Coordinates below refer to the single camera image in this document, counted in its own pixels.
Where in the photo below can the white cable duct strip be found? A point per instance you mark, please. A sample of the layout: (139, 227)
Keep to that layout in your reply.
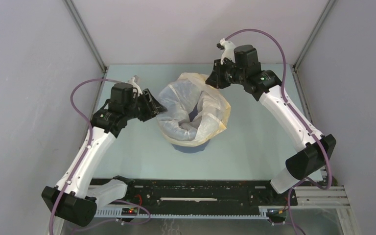
(115, 212)

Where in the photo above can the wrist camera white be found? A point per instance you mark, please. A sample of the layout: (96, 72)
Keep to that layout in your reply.
(228, 50)
(135, 82)

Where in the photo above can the left corner metal profile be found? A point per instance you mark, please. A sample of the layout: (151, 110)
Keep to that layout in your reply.
(71, 7)

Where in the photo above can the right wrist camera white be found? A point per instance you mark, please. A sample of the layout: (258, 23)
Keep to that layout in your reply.
(228, 50)

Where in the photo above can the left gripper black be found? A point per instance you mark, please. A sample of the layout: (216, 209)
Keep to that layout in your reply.
(153, 107)

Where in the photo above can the right corner metal profile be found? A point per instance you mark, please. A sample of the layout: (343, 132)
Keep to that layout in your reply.
(314, 32)

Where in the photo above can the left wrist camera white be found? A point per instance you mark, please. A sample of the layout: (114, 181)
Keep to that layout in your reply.
(135, 82)

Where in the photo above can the corner metal profile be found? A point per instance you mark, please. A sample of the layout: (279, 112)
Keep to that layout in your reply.
(314, 32)
(71, 7)

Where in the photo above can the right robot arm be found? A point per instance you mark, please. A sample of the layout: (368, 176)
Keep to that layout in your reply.
(240, 65)

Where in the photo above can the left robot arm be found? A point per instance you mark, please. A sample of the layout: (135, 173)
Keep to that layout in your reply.
(71, 198)

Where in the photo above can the translucent yellowish trash bag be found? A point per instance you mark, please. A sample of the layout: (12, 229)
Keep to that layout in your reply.
(180, 97)

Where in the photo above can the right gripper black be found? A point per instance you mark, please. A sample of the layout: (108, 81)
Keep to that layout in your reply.
(216, 79)

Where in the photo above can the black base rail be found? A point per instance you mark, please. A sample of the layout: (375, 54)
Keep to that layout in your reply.
(207, 197)

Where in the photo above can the blue plastic trash bin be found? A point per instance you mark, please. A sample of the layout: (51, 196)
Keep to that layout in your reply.
(190, 149)

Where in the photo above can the small electronics board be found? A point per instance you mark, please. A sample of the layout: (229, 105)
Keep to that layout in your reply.
(129, 211)

